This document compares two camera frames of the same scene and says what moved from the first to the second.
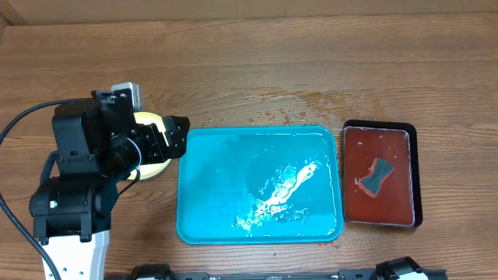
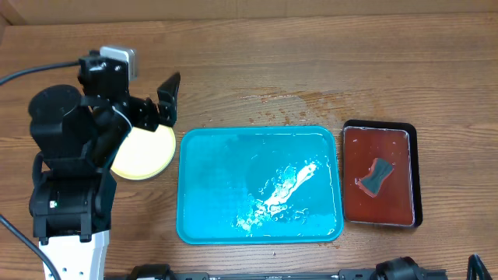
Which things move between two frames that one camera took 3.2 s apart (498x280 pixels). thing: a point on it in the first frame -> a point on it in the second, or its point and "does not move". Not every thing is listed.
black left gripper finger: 177,129 -> 167,96
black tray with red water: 397,201 does not move
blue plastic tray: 260,185 does not move
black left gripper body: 128,152 -> 139,113
